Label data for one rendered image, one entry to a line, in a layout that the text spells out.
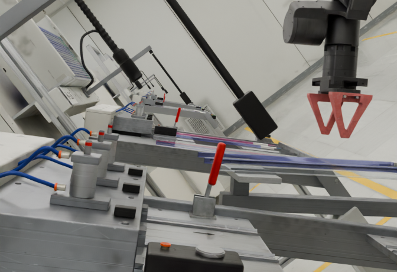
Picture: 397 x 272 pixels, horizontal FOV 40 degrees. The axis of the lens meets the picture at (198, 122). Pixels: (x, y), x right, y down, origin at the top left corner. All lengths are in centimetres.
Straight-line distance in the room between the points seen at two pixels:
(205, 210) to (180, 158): 80
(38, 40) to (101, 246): 130
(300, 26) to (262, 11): 750
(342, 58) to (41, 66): 100
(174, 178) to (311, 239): 437
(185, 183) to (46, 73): 362
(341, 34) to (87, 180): 59
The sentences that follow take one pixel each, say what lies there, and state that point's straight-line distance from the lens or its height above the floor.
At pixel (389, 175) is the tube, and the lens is 101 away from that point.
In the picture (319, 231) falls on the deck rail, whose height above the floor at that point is 90.
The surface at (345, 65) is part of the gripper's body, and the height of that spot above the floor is 106.
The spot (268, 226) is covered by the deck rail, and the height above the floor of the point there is 95.
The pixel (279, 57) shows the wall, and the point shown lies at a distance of 841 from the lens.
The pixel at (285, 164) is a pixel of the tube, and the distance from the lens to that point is 106.
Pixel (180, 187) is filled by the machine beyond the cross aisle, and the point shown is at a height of 34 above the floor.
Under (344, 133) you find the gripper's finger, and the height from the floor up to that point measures 97.
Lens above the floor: 121
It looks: 5 degrees down
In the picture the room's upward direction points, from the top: 37 degrees counter-clockwise
